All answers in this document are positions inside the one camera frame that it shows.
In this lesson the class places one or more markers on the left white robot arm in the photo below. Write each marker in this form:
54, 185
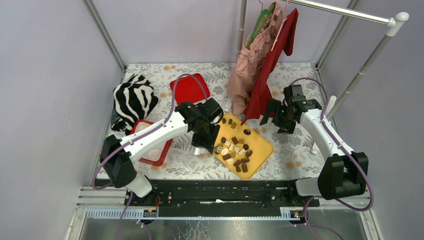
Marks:
118, 156

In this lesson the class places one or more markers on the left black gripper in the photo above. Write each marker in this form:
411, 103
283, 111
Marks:
208, 143

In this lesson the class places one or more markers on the dark oval chocolate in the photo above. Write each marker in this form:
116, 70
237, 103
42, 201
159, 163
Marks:
247, 132

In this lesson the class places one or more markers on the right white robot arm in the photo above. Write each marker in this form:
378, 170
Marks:
344, 171

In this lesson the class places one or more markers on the red box with liner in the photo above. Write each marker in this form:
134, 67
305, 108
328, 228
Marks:
158, 154

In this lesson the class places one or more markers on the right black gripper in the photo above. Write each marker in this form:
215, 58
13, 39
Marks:
273, 106

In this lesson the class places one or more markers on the zebra striped cloth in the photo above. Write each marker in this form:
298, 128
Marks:
133, 100

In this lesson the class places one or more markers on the green hanger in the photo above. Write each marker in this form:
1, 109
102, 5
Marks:
262, 19

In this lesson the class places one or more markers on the pink hanging garment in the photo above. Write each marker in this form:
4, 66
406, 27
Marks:
250, 61

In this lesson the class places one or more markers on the red hanging garment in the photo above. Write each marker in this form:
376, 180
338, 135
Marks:
261, 93

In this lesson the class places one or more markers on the metal clothes rack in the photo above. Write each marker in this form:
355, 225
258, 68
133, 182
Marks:
381, 116

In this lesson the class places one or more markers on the red box lid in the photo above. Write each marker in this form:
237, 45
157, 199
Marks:
188, 90

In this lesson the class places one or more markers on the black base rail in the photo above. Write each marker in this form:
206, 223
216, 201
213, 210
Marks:
219, 198

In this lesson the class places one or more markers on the yellow tray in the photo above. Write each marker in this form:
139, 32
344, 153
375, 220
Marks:
243, 154

